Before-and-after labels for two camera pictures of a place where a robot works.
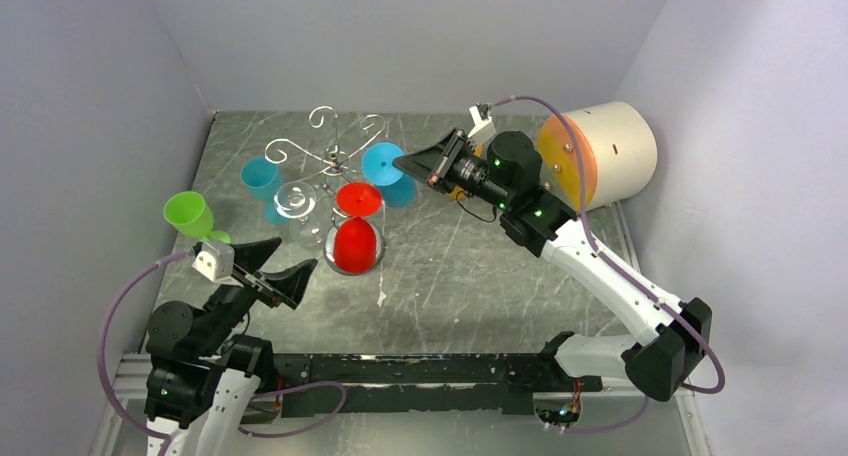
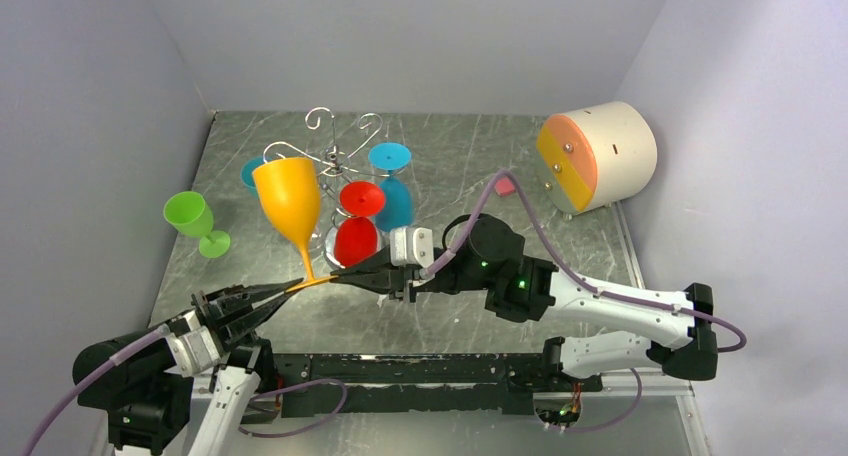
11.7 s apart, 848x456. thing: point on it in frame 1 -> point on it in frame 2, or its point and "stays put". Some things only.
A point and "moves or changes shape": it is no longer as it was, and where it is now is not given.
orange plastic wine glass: (458, 193) -> (289, 192)
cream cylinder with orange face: (619, 150) stays put
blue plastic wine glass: (398, 189) moves or changes shape
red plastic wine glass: (355, 243) stays put
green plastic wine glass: (193, 215) stays put
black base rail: (394, 385) stays put
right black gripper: (435, 163) -> (394, 280)
